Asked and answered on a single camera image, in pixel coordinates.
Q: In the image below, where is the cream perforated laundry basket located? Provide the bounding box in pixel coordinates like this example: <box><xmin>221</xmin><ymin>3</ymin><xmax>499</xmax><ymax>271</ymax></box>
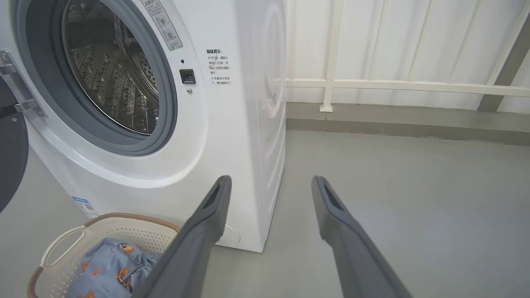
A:
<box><xmin>27</xmin><ymin>212</ymin><xmax>182</xmax><ymax>298</ymax></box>

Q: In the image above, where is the blue cartoon print garment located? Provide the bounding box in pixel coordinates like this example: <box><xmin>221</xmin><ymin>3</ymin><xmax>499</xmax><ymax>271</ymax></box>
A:
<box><xmin>66</xmin><ymin>238</ymin><xmax>143</xmax><ymax>298</ymax></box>

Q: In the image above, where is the white front-load washing machine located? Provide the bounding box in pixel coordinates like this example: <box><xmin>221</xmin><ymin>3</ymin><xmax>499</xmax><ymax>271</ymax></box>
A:
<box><xmin>0</xmin><ymin>0</ymin><xmax>287</xmax><ymax>253</ymax></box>

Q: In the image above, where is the grey diagonal beam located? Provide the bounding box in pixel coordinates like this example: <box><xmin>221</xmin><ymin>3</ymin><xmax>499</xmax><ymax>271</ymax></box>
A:
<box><xmin>477</xmin><ymin>12</ymin><xmax>530</xmax><ymax>113</ymax></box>

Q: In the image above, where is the white metal railing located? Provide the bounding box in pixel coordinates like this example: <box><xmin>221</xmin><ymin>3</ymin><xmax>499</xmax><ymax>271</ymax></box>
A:
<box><xmin>286</xmin><ymin>0</ymin><xmax>530</xmax><ymax>113</ymax></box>

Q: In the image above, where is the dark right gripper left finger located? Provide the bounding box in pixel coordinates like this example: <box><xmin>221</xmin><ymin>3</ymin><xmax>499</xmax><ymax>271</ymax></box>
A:
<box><xmin>132</xmin><ymin>175</ymin><xmax>232</xmax><ymax>298</ymax></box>

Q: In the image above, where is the grey warning sticker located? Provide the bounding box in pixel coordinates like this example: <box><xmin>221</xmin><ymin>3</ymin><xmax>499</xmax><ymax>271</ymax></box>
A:
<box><xmin>141</xmin><ymin>0</ymin><xmax>183</xmax><ymax>51</ymax></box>

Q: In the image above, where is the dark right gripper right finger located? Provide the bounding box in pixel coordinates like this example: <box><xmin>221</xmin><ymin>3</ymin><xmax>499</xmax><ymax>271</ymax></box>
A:
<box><xmin>311</xmin><ymin>176</ymin><xmax>412</xmax><ymax>298</ymax></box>

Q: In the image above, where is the round white filter cover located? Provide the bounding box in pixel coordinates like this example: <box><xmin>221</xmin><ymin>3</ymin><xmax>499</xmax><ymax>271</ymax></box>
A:
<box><xmin>215</xmin><ymin>223</ymin><xmax>241</xmax><ymax>248</ymax></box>

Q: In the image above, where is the blue energy label sticker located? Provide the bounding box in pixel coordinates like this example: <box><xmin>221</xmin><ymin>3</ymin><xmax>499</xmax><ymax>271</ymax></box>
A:
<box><xmin>71</xmin><ymin>196</ymin><xmax>100</xmax><ymax>220</ymax></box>

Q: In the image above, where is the black glass washing machine door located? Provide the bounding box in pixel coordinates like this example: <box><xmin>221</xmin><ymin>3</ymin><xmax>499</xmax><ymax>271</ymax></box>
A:
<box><xmin>0</xmin><ymin>50</ymin><xmax>47</xmax><ymax>214</ymax></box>

